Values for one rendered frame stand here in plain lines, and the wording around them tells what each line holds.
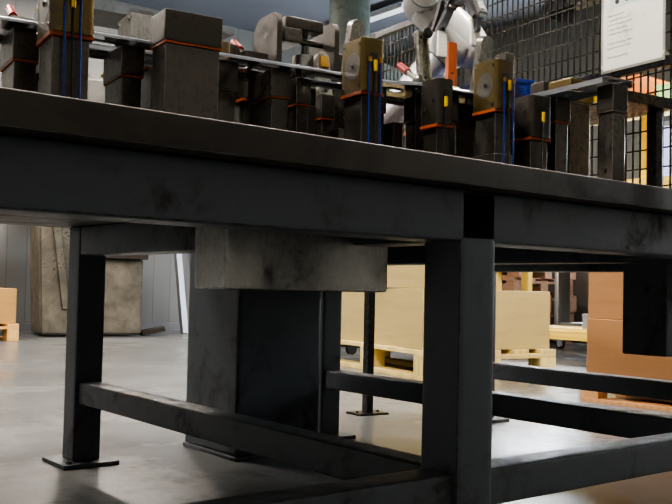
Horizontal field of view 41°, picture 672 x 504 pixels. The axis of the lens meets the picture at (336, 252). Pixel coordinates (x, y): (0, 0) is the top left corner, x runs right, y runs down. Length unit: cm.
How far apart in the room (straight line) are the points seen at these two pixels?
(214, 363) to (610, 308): 218
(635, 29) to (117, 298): 671
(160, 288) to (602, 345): 659
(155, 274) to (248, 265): 870
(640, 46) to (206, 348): 153
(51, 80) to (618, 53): 167
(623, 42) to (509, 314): 292
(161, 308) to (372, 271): 863
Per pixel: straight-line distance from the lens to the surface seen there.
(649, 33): 272
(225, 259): 143
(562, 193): 151
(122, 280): 878
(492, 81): 218
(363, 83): 198
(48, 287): 866
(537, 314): 557
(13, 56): 186
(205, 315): 281
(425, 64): 256
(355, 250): 158
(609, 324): 436
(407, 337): 525
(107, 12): 230
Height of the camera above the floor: 51
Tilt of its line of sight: 2 degrees up
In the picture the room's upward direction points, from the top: 1 degrees clockwise
